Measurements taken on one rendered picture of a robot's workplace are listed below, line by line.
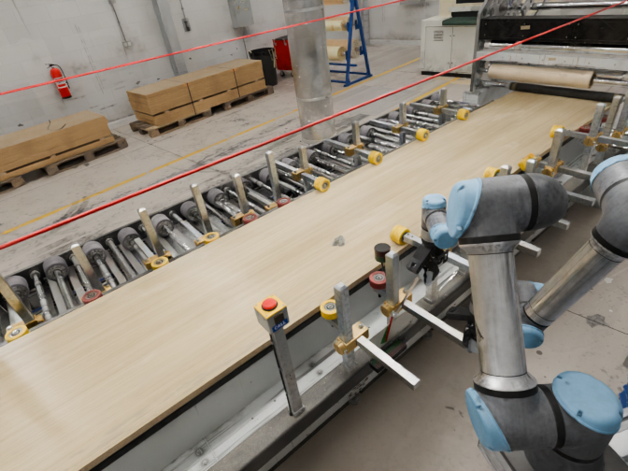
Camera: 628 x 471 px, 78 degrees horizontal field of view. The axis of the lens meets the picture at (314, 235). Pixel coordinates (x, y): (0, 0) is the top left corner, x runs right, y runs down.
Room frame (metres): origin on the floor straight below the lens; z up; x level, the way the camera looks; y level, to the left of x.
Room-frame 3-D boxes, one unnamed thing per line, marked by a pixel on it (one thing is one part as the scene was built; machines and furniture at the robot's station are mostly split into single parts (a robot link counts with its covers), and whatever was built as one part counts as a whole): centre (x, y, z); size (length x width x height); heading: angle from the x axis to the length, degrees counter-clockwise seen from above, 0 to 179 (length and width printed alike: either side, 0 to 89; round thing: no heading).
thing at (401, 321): (1.06, -0.26, 0.75); 0.26 x 0.01 x 0.10; 124
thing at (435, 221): (0.95, -0.40, 1.29); 0.11 x 0.11 x 0.08; 85
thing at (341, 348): (0.97, -0.08, 0.84); 0.14 x 0.06 x 0.05; 124
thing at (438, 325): (1.04, -0.35, 0.84); 0.43 x 0.03 x 0.04; 34
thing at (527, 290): (0.78, -0.58, 1.12); 0.11 x 0.11 x 0.08; 66
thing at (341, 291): (0.95, -0.06, 0.89); 0.04 x 0.04 x 0.48; 34
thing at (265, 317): (0.81, 0.15, 1.18); 0.07 x 0.07 x 0.08; 34
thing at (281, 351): (0.80, 0.15, 0.93); 0.05 x 0.05 x 0.45; 34
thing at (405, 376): (0.92, -0.13, 0.84); 0.44 x 0.03 x 0.04; 34
